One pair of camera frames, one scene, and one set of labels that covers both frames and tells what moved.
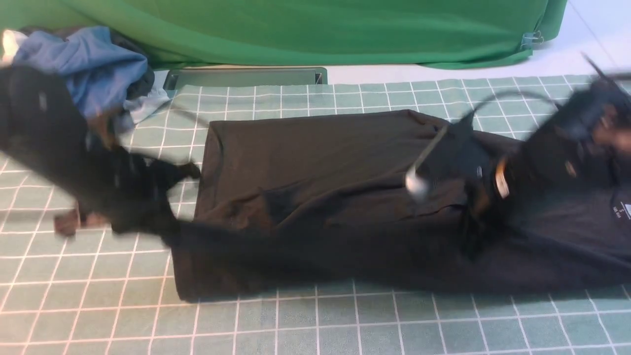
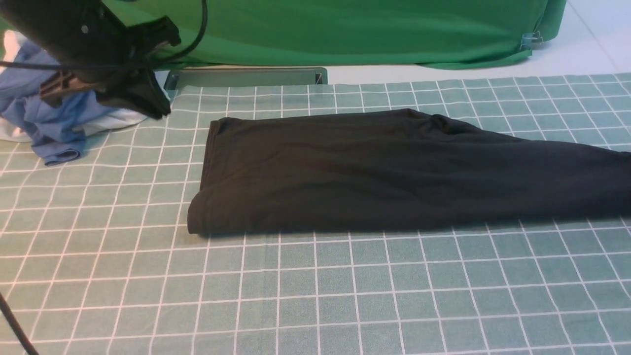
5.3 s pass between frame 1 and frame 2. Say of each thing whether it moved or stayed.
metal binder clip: stayed
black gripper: moved
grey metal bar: stayed
